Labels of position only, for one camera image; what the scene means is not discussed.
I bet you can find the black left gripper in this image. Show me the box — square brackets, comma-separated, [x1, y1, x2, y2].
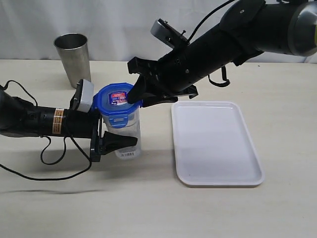
[63, 109, 138, 162]

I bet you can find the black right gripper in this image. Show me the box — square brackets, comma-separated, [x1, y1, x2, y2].
[127, 49, 198, 108]

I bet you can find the clear tall plastic container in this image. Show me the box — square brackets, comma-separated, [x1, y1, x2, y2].
[103, 109, 141, 160]

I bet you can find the blue plastic container lid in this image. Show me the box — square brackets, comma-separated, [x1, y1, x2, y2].
[93, 82, 142, 129]

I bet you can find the stainless steel tumbler cup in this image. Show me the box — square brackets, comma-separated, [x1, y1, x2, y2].
[53, 33, 91, 88]

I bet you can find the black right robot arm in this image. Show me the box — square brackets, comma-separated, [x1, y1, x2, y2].
[127, 0, 317, 107]

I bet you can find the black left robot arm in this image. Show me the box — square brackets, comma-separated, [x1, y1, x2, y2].
[0, 91, 138, 162]

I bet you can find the white rectangular plastic tray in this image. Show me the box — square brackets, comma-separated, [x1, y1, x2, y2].
[171, 101, 265, 187]

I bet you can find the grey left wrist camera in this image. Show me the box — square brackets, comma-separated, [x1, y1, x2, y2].
[69, 79, 94, 113]

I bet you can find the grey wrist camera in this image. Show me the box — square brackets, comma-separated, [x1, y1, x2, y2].
[150, 18, 188, 49]
[69, 79, 94, 113]

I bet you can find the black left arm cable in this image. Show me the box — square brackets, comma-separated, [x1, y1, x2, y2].
[0, 79, 94, 180]

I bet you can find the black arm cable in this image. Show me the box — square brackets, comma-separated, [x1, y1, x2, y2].
[0, 79, 94, 180]
[182, 0, 235, 88]

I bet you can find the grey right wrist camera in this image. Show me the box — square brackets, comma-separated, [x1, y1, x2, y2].
[150, 18, 188, 49]

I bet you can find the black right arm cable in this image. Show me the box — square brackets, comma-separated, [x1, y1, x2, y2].
[182, 0, 235, 88]

